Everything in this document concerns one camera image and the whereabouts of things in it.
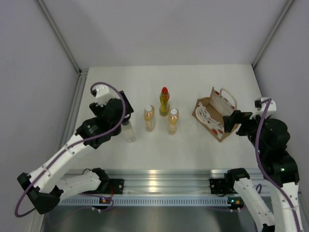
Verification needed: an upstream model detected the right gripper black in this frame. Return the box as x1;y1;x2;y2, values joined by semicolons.
223;110;268;154

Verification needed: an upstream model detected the pale bottle white cap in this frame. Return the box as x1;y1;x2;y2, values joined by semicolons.
143;105;155;132

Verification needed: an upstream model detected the square bottle grey cap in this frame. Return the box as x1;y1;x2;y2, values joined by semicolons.
121;119;136;143

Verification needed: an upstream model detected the burlap watermelon canvas bag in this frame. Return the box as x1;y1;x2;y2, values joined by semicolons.
192;88;238;142

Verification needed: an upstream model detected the yellow bottle red cap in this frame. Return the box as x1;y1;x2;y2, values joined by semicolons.
159;87;170;116

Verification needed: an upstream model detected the yellow bottle white cap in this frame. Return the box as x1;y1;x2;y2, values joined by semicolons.
168;108;179;135

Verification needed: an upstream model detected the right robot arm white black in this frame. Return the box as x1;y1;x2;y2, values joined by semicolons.
223;110;304;232

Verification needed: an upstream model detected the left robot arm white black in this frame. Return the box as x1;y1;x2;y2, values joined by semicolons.
17;91;134;215

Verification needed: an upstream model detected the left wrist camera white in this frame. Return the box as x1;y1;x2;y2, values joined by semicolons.
90;84;114;106

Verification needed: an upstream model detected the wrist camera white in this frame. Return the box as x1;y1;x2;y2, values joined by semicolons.
90;84;114;106
250;97;277;119

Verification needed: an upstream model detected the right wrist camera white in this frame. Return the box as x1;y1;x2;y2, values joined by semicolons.
250;97;277;119

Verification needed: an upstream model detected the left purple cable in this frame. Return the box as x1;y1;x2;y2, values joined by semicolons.
14;82;127;217

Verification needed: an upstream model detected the purple cable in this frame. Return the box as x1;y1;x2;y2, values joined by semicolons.
254;98;305;232
14;82;127;217

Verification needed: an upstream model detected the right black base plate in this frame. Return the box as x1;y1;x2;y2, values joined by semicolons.
209;178;236;197

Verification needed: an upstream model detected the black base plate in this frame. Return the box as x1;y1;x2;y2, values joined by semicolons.
98;179;125;195
209;178;236;197

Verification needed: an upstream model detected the aluminium rail frame front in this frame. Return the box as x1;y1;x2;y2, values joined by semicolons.
57;169;302;196

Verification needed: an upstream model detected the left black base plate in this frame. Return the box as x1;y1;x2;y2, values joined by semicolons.
98;179;125;195

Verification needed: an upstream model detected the left aluminium frame post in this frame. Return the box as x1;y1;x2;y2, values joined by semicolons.
34;0;81;74

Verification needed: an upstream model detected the aluminium frame post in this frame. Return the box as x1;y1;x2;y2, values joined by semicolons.
34;0;81;74
251;0;295;70

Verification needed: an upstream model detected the grey slotted cable duct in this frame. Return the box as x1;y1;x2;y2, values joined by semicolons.
59;196;234;207

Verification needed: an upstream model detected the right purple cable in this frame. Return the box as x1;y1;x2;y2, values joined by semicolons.
254;98;305;232

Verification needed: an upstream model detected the right aluminium frame post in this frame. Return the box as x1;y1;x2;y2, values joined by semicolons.
251;0;295;70

